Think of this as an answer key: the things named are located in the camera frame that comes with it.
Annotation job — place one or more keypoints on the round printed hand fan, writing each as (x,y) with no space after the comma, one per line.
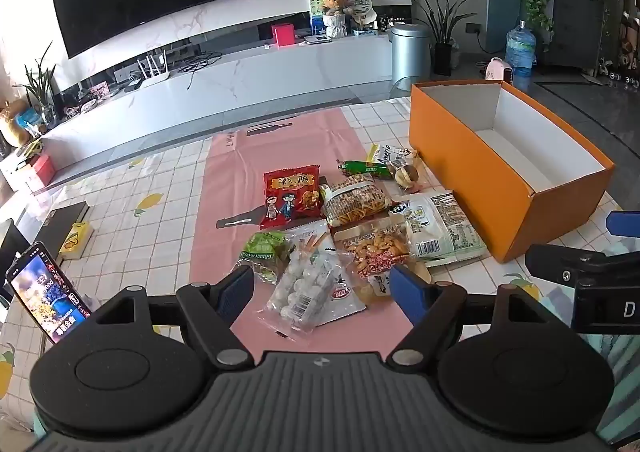
(361,6)

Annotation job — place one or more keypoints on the red snack packet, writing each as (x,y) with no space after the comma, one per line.
(290,192)

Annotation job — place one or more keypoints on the pink table mat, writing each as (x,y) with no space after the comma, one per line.
(240,156)

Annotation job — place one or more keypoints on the dark cabinet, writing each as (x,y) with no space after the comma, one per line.
(575,26)

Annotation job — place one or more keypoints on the yellow white snack packet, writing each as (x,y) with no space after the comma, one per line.
(387,153)

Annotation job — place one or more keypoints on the white marble television console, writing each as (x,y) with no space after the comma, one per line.
(250,81)

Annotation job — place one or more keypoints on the teddy bear bouquet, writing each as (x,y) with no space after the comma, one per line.
(334,14)

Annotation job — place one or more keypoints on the clear stick snack packet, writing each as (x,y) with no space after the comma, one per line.
(312,238)

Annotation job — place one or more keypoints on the noodle snack packet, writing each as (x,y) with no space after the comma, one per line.
(355,202)

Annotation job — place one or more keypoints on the white router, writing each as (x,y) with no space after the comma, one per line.
(152,74)

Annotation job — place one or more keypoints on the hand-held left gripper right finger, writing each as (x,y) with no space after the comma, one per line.
(406,293)

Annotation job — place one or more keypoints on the orange cardboard box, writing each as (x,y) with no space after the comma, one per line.
(465,166)

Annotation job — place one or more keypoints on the blue water jug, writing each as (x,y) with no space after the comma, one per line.
(520,51)

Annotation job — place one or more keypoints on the white ball candy packet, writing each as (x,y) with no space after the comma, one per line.
(310,292)

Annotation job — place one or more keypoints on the checked tablecloth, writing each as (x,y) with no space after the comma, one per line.
(150,212)

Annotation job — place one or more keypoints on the teal striped cloth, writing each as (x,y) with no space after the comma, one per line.
(620,372)

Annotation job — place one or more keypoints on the potted snake plant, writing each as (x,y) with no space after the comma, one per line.
(442,56)

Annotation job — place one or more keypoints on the small pink heater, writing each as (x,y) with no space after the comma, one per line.
(500,70)

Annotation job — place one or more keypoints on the silver trash can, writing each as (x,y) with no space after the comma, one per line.
(410,56)

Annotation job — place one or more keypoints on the white green snack packet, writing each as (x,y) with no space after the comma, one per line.
(445,227)

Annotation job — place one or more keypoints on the red cube box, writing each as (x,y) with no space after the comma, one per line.
(284,35)

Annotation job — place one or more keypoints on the yellow plush toy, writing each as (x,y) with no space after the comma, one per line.
(12,124)

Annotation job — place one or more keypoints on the peanut snack packet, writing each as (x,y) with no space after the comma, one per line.
(372,249)

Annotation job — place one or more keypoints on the smartphone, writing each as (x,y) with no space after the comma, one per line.
(47,292)

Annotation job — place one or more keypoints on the pink picture card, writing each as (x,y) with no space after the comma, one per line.
(100,90)

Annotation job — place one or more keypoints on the red storage box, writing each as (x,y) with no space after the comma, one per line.
(39,171)

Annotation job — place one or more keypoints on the blue green printed box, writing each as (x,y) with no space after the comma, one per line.
(316,14)

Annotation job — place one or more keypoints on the green pea packet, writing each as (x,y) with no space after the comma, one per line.
(262,252)

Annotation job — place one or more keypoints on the black flat box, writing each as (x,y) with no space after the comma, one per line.
(60,224)

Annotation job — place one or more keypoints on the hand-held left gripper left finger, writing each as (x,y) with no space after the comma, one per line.
(236,293)

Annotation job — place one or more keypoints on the potted plant in glass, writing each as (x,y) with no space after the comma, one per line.
(42,91)

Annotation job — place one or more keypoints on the green sausage stick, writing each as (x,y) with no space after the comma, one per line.
(362,168)

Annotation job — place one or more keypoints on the yellow tissue box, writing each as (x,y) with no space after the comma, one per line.
(76,241)

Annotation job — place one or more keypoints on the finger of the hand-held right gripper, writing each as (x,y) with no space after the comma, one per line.
(625,224)
(555,264)

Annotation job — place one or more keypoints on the chocolate puff pastry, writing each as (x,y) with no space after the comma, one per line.
(406,176)

